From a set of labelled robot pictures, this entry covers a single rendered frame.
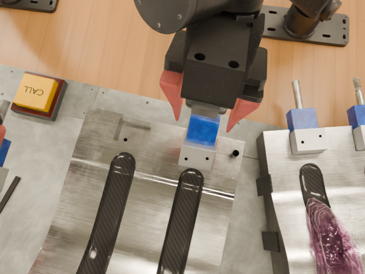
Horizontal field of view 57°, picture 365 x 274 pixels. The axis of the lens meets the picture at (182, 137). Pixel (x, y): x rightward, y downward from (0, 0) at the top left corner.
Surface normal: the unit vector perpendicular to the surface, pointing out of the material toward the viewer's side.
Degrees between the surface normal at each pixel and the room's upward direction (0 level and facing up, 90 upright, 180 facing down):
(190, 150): 44
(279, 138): 0
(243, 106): 81
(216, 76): 59
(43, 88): 0
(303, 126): 0
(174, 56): 31
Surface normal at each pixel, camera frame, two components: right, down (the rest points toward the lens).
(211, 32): 0.13, -0.70
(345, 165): 0.00, -0.25
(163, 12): -0.65, 0.48
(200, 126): -0.13, 0.47
